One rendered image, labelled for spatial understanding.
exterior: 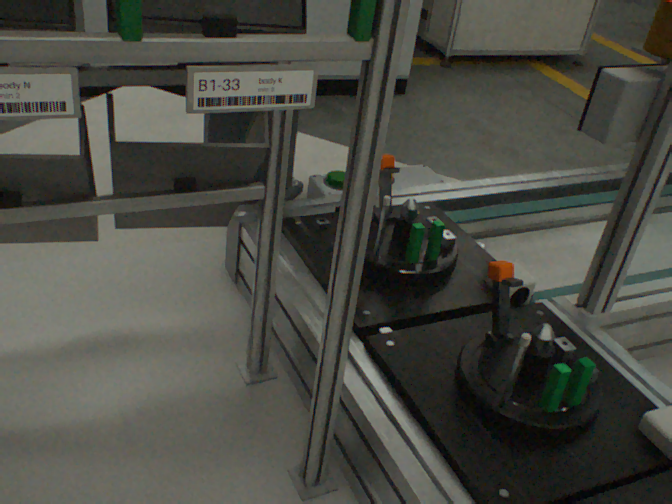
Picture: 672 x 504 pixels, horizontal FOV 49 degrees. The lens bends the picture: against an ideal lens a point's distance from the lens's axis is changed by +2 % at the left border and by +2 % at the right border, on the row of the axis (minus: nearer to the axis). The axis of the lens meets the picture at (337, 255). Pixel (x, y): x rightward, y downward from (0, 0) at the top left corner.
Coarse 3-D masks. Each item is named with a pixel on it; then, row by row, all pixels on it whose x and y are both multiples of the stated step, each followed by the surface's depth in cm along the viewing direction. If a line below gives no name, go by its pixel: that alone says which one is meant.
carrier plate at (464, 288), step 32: (288, 224) 95; (448, 224) 100; (320, 256) 89; (480, 256) 94; (384, 288) 85; (416, 288) 86; (448, 288) 87; (480, 288) 88; (384, 320) 80; (416, 320) 81
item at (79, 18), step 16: (0, 0) 43; (16, 0) 43; (32, 0) 43; (48, 0) 43; (64, 0) 44; (80, 0) 55; (0, 16) 43; (16, 16) 43; (32, 16) 43; (48, 16) 44; (64, 16) 44; (80, 16) 52; (16, 64) 63; (32, 64) 62; (48, 64) 62; (64, 64) 62; (80, 64) 61
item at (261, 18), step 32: (160, 0) 47; (192, 0) 48; (224, 0) 48; (256, 0) 49; (288, 0) 50; (160, 32) 51; (192, 32) 50; (256, 32) 50; (288, 32) 50; (128, 64) 70; (160, 64) 70; (224, 64) 69
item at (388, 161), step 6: (384, 156) 91; (390, 156) 92; (384, 162) 91; (390, 162) 92; (384, 168) 91; (390, 168) 90; (396, 168) 90; (384, 174) 92; (390, 174) 93; (378, 180) 93; (384, 180) 92; (390, 180) 93; (378, 186) 93; (384, 186) 93; (390, 186) 93; (378, 192) 93; (384, 192) 93; (390, 192) 93; (378, 198) 94; (378, 204) 94; (390, 204) 93; (378, 210) 94; (390, 210) 94
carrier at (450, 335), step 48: (384, 336) 77; (432, 336) 78; (480, 336) 76; (528, 336) 63; (576, 336) 82; (432, 384) 72; (480, 384) 70; (528, 384) 71; (576, 384) 68; (624, 384) 76; (432, 432) 67; (480, 432) 67; (528, 432) 67; (576, 432) 68; (624, 432) 70; (480, 480) 62; (528, 480) 63; (576, 480) 64; (624, 480) 65
